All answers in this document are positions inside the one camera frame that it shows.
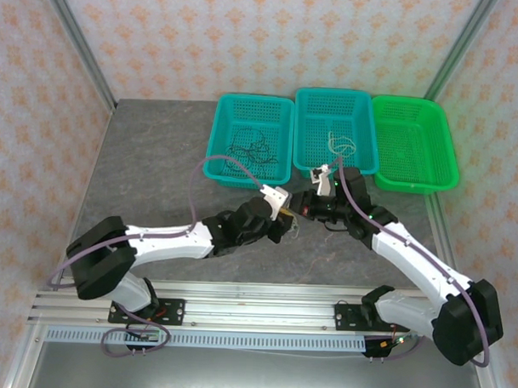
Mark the black cable tangle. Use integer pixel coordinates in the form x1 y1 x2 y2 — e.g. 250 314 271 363
231 127 269 151

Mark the teal plastic basket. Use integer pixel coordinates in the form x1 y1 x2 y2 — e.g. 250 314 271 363
291 86 383 184
202 92 297 191

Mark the green plastic basket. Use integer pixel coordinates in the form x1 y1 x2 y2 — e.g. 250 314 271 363
367 94 464 197

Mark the black mounting plate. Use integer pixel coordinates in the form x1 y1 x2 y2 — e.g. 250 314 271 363
333 301 392 334
108 296 186 327

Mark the small electronics board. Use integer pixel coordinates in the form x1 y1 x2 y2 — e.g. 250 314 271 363
363 333 408 362
125 329 162 353

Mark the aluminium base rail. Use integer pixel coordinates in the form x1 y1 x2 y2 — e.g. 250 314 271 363
27 274 435 340

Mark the aluminium frame post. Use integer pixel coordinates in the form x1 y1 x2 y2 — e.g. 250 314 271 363
418 193 518 388
0 323 49 388
422 0 501 105
35 0 122 116

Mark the white slotted cable duct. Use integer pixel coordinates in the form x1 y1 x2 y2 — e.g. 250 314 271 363
44 325 368 355

